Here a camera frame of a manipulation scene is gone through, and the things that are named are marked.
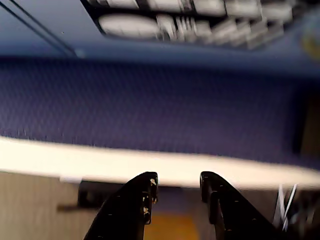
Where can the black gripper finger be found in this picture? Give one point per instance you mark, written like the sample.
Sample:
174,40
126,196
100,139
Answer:
125,212
237,220

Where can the black table clamp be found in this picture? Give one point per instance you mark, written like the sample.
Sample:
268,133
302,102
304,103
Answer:
90,195

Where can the blue toy kitchen body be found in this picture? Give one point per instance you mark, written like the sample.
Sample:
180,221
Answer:
150,53

